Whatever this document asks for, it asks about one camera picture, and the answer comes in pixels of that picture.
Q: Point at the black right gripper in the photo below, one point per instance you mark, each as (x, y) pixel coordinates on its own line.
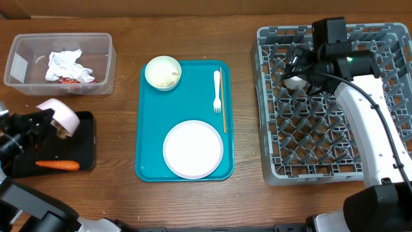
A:
(298, 60)

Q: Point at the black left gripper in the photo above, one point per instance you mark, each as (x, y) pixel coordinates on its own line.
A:
(26, 122)

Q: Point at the white plastic cup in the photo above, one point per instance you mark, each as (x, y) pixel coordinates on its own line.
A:
(294, 83)

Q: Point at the pink bowl with cereal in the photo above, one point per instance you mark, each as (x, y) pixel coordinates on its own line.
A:
(62, 114)

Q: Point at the orange carrot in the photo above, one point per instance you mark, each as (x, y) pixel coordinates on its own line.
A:
(67, 165)

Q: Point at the red snack wrapper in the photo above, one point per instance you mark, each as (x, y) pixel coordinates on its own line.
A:
(66, 80)

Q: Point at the white tissue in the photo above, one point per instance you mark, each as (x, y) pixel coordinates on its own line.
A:
(63, 65)

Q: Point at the wooden chopstick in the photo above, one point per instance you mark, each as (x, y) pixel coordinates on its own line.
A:
(222, 100)

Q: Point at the white plastic fork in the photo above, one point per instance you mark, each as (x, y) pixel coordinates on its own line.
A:
(217, 101)

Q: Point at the white round plate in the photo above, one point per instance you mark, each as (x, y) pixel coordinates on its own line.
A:
(193, 149)

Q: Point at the white bowl with crumbs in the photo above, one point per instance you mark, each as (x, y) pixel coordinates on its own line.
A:
(163, 72)

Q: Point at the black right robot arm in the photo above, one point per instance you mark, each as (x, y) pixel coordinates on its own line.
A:
(353, 77)

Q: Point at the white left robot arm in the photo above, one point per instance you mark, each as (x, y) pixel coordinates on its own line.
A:
(46, 213)

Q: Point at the grey dishwasher rack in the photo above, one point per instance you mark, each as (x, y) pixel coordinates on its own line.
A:
(307, 139)

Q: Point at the spilled rice and peanuts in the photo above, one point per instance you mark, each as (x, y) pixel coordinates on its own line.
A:
(62, 133)

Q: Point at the black tray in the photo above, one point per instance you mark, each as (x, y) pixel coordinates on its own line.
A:
(79, 148)

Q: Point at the clear plastic bin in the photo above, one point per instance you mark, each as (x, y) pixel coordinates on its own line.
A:
(28, 59)

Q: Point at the teal serving tray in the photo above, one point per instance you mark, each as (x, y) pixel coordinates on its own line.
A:
(191, 99)

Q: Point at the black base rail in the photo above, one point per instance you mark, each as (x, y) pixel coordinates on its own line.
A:
(276, 228)

